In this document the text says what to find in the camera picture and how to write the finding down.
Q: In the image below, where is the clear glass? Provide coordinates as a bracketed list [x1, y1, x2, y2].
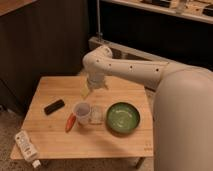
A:
[90, 106, 103, 124]

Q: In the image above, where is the dark wooden cabinet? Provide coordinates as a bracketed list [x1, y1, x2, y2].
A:
[0, 0, 88, 115]

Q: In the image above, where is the white ceramic cup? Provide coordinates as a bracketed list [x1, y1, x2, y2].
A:
[73, 102, 91, 125]

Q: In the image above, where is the black rectangular block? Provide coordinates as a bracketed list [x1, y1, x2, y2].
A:
[44, 99, 65, 115]

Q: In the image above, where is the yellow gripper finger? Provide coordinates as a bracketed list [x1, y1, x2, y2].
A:
[81, 85, 91, 99]

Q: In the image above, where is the green ceramic bowl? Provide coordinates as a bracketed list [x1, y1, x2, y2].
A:
[106, 102, 140, 134]

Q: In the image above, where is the orange carrot toy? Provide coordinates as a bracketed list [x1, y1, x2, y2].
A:
[65, 114, 76, 133]

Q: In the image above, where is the metal shelf frame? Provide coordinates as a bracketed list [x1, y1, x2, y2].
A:
[88, 0, 213, 71]

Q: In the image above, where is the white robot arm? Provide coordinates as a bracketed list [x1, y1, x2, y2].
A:
[82, 45, 213, 171]

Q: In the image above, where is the white bottle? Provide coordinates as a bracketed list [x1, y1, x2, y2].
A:
[15, 130, 41, 168]

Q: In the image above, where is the wooden table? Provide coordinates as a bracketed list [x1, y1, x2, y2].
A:
[9, 75, 154, 169]

